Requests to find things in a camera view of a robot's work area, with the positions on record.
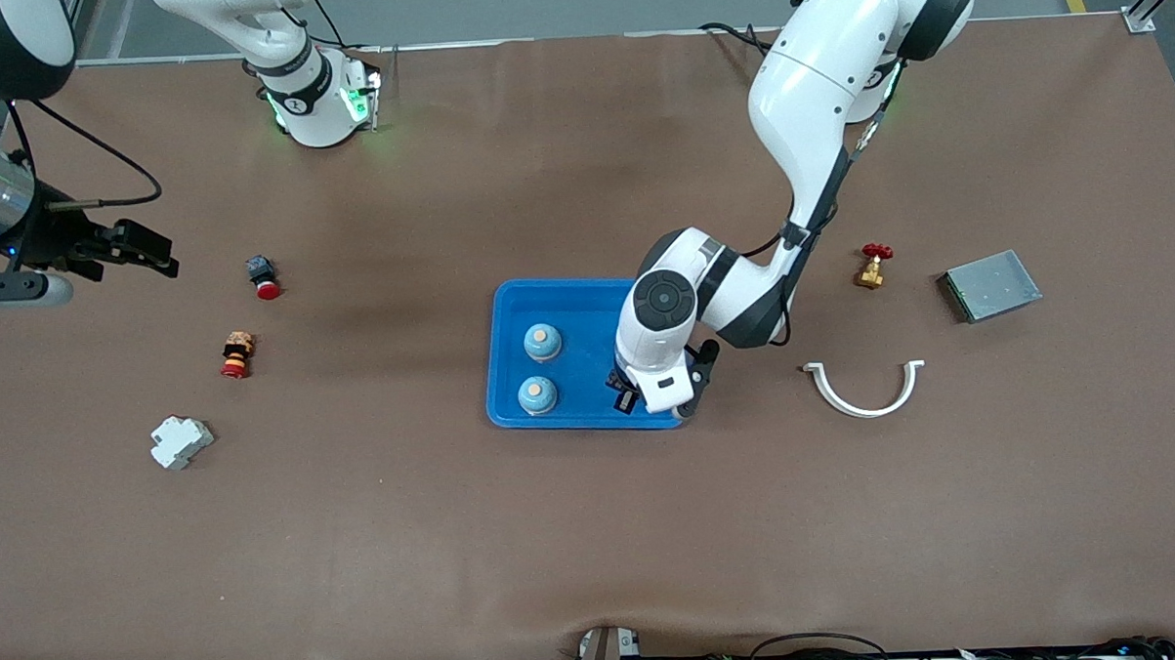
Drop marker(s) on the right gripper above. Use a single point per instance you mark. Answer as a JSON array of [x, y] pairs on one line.
[[54, 237]]

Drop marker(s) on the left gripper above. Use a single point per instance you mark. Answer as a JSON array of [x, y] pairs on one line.
[[621, 384]]

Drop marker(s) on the blue desk bell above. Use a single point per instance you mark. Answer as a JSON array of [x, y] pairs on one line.
[[543, 343], [537, 396]]

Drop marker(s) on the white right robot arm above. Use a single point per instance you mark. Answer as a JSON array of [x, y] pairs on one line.
[[296, 106]]

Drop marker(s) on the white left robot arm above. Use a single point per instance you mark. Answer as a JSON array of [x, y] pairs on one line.
[[814, 88]]

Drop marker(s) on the blue plastic tray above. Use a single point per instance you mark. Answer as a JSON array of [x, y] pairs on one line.
[[579, 369]]

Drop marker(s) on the brown table cover mat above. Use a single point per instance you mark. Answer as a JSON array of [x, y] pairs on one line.
[[595, 545]]

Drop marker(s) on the red black push button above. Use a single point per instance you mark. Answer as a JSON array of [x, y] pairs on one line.
[[266, 287]]

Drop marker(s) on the white circuit breaker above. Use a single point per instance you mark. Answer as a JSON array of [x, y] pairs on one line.
[[181, 442]]

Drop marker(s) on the white arched pipe clamp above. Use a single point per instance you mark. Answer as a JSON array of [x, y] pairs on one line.
[[844, 408]]

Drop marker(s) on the silver metal power supply box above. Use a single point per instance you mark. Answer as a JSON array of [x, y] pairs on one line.
[[992, 287]]

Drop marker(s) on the red yellow button switch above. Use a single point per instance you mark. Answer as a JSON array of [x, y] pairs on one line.
[[237, 357]]

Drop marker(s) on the grey camera stand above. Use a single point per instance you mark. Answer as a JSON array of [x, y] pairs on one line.
[[604, 657]]

